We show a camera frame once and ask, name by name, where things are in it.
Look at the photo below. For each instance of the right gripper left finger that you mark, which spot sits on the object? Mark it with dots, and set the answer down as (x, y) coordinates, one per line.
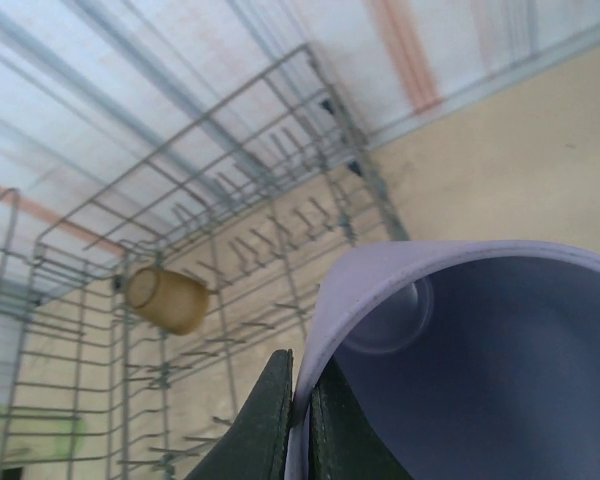
(265, 425)

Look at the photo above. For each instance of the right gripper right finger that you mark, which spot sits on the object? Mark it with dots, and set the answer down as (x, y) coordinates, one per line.
(340, 430)

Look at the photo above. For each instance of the amber plastic cup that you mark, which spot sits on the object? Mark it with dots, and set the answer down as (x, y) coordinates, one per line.
(172, 300)

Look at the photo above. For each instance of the purple plastic cup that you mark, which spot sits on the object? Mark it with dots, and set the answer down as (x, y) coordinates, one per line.
(480, 350)

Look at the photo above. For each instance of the tall green translucent cup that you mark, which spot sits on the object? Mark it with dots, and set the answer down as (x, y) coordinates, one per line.
(55, 440)

